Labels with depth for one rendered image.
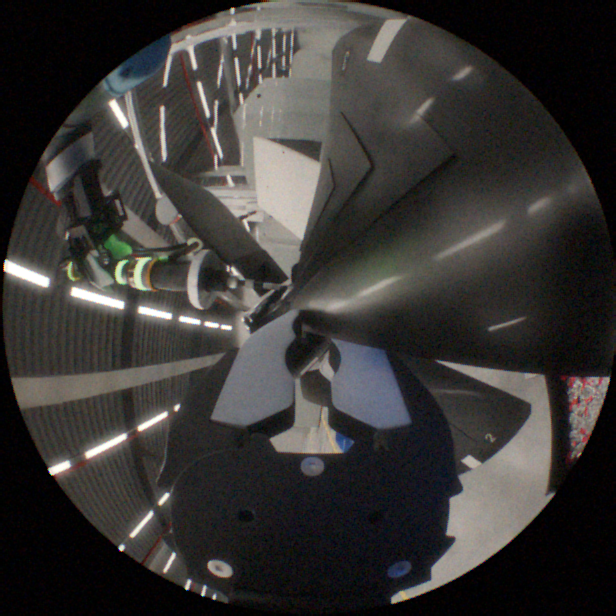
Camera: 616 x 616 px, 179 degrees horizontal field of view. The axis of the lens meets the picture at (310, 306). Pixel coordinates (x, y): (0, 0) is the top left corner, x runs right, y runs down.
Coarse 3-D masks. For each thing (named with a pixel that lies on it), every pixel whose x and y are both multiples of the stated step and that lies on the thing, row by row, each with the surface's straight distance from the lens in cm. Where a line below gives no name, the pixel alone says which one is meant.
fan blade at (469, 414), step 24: (408, 360) 27; (432, 360) 27; (432, 384) 27; (456, 384) 27; (480, 384) 27; (456, 408) 28; (480, 408) 28; (504, 408) 28; (528, 408) 29; (456, 432) 30; (480, 432) 30; (504, 432) 30; (456, 456) 33; (480, 456) 33
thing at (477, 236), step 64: (384, 64) 9; (448, 64) 7; (384, 128) 7; (448, 128) 5; (512, 128) 5; (320, 192) 12; (384, 192) 6; (448, 192) 5; (512, 192) 4; (576, 192) 4; (320, 256) 11; (384, 256) 6; (448, 256) 5; (512, 256) 4; (576, 256) 4; (320, 320) 11; (384, 320) 6; (448, 320) 5; (512, 320) 4; (576, 320) 4
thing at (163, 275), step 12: (156, 264) 30; (168, 264) 29; (180, 264) 28; (156, 276) 29; (168, 276) 28; (180, 276) 27; (216, 276) 25; (228, 276) 26; (156, 288) 31; (168, 288) 29; (180, 288) 28; (216, 288) 26; (228, 288) 26
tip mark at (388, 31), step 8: (384, 24) 12; (392, 24) 11; (400, 24) 10; (384, 32) 11; (392, 32) 10; (376, 40) 11; (384, 40) 10; (376, 48) 11; (384, 48) 10; (368, 56) 11; (376, 56) 10
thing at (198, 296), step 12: (168, 252) 35; (180, 252) 32; (204, 252) 26; (192, 264) 25; (204, 264) 25; (216, 264) 28; (192, 276) 24; (204, 276) 25; (192, 288) 24; (204, 288) 26; (192, 300) 25; (204, 300) 26
